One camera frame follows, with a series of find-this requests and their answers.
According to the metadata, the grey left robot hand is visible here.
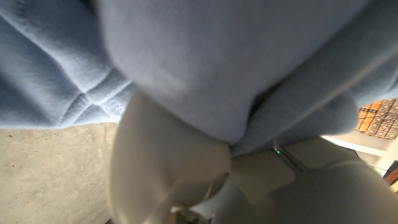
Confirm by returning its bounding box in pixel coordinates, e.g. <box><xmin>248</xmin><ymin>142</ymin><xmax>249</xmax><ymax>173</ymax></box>
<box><xmin>107</xmin><ymin>90</ymin><xmax>398</xmax><ymax>224</ymax></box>

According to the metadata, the blue hoodie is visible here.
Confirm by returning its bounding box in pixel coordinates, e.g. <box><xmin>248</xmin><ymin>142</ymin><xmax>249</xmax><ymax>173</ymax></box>
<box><xmin>0</xmin><ymin>0</ymin><xmax>398</xmax><ymax>156</ymax></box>

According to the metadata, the printed bookshelf backdrop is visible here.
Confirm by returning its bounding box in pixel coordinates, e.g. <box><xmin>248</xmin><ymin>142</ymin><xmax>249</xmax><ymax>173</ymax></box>
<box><xmin>320</xmin><ymin>98</ymin><xmax>398</xmax><ymax>194</ymax></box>

